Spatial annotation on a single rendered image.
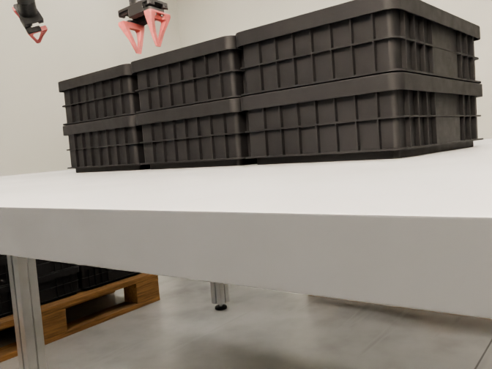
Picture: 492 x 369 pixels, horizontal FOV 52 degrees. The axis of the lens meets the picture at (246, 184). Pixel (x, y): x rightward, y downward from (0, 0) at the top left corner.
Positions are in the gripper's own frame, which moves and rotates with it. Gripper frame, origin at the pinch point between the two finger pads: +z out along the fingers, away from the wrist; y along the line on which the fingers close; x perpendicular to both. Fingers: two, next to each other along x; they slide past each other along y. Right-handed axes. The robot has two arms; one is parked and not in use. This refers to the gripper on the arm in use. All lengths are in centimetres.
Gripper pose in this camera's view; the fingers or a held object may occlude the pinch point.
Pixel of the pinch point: (147, 46)
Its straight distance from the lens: 122.1
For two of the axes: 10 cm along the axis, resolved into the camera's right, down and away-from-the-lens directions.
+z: 1.3, 9.9, -0.1
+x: -5.6, 0.7, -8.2
